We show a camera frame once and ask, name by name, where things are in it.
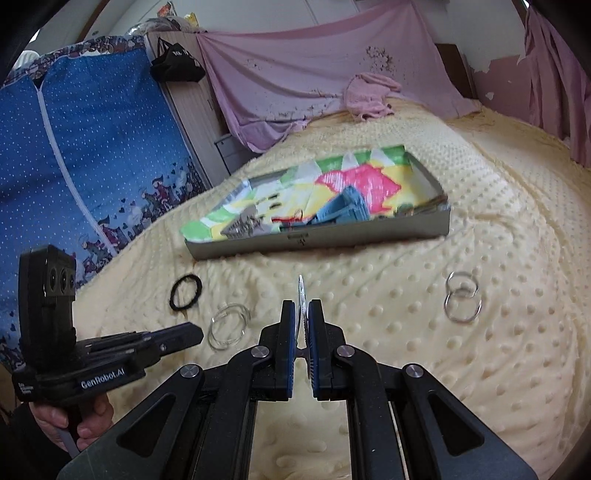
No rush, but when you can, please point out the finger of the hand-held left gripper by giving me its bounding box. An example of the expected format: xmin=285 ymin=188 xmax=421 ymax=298
xmin=134 ymin=322 xmax=205 ymax=367

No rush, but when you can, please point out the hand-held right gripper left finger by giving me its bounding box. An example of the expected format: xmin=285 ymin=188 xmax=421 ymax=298
xmin=55 ymin=299 xmax=298 ymax=480

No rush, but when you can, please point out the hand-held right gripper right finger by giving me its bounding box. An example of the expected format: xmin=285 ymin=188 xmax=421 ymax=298
xmin=307 ymin=299 xmax=539 ymax=480

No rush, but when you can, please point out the white hair clip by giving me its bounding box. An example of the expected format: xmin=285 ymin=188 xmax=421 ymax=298
xmin=295 ymin=274 xmax=309 ymax=352

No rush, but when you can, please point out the grey box with colourful lining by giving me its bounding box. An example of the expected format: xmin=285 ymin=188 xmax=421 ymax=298
xmin=180 ymin=144 xmax=452 ymax=260

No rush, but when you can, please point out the red beaded bracelet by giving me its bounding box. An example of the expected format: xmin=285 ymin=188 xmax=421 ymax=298
xmin=272 ymin=210 xmax=310 ymax=232

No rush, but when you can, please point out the silver hair claw clip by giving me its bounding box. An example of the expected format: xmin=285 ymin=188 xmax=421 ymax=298
xmin=222 ymin=208 xmax=273 ymax=241

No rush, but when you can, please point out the blue watch with dark strap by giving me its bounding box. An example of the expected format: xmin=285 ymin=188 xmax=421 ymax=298
xmin=305 ymin=185 xmax=372 ymax=227

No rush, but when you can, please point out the brown bangle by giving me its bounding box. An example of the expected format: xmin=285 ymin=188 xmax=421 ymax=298
xmin=392 ymin=196 xmax=448 ymax=217

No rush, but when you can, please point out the person's left hand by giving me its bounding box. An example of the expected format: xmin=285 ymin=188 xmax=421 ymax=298
xmin=34 ymin=392 xmax=114 ymax=451

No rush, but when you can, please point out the blue fabric wardrobe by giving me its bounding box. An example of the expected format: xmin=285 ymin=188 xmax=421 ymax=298
xmin=0 ymin=34 xmax=213 ymax=402

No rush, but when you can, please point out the grey drawer unit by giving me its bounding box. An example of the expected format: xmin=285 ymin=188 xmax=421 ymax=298
xmin=213 ymin=134 xmax=257 ymax=176

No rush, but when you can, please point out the wooden cabinet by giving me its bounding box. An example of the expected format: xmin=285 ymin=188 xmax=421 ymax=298
xmin=145 ymin=31 xmax=232 ymax=185

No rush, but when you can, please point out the pink towel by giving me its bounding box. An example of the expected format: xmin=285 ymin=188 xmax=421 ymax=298
xmin=344 ymin=73 xmax=403 ymax=121

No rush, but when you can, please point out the white fan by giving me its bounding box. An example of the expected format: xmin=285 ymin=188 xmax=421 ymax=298
xmin=13 ymin=50 xmax=40 ymax=75

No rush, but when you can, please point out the black bag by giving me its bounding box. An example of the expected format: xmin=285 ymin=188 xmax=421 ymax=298
xmin=150 ymin=37 xmax=206 ymax=83

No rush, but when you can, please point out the pink bed sheet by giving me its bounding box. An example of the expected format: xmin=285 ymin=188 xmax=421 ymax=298
xmin=196 ymin=0 xmax=481 ymax=153

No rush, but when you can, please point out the wooden headboard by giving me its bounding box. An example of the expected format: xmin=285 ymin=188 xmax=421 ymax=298
xmin=434 ymin=43 xmax=476 ymax=100

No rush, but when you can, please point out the pink curtain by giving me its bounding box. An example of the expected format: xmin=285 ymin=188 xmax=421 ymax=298
xmin=524 ymin=4 xmax=591 ymax=164

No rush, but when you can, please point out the clear ring pair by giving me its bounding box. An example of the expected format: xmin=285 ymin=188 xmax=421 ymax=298
xmin=206 ymin=302 xmax=251 ymax=350

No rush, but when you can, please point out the black hair tie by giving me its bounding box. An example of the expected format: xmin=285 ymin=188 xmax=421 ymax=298
xmin=168 ymin=273 xmax=203 ymax=311

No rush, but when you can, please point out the silver ring pair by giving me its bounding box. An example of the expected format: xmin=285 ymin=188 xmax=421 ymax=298
xmin=443 ymin=271 xmax=483 ymax=321

